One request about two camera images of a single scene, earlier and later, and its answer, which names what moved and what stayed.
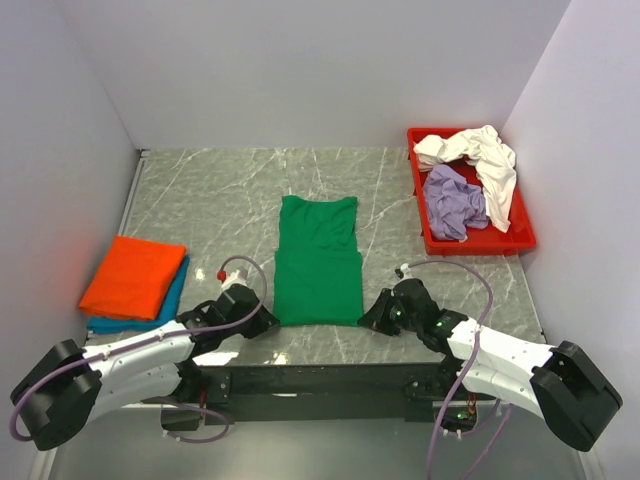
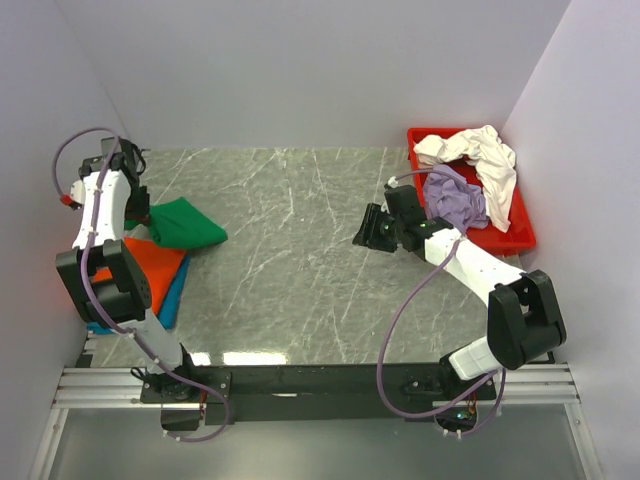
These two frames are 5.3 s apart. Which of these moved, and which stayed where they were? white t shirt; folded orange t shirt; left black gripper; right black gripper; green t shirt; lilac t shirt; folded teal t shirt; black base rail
Moved: right black gripper; left black gripper; green t shirt
Stayed: black base rail; folded teal t shirt; white t shirt; lilac t shirt; folded orange t shirt
